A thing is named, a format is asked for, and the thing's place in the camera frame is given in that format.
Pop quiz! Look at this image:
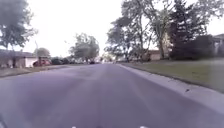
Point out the dark vehicle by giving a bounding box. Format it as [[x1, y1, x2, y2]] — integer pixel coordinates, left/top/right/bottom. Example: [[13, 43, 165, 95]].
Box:
[[50, 58, 65, 66]]

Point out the grey asphalt road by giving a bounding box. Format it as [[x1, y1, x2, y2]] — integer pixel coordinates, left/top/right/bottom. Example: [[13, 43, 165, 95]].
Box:
[[0, 63, 224, 128]]

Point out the overhanging tree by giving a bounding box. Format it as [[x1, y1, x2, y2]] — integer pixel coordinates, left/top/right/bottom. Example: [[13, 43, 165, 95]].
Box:
[[196, 0, 224, 22]]

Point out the broad green tree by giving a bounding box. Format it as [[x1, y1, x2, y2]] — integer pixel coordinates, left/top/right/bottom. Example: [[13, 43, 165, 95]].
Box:
[[69, 32, 101, 63]]

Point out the small round tree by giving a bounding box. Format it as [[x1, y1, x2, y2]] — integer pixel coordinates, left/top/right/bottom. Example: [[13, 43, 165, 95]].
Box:
[[34, 47, 51, 59]]

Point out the large leafy tree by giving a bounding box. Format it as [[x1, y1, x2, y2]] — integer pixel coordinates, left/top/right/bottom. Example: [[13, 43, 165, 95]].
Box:
[[0, 0, 38, 51]]

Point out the group of tall trees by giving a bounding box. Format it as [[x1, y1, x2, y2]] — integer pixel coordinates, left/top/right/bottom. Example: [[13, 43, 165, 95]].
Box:
[[104, 0, 175, 63]]

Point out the dark conifer tree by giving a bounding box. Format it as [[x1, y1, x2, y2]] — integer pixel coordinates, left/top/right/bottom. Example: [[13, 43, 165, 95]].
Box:
[[168, 0, 216, 61]]

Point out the low brick house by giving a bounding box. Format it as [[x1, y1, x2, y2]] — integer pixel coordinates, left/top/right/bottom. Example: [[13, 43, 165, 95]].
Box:
[[0, 49, 39, 70]]

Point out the grass lawn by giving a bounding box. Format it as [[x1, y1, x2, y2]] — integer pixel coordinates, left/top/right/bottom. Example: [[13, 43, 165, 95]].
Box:
[[121, 58, 224, 94]]

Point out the pale concrete kerb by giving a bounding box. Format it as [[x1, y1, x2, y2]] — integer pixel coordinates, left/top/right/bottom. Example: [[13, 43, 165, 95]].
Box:
[[115, 62, 224, 115]]

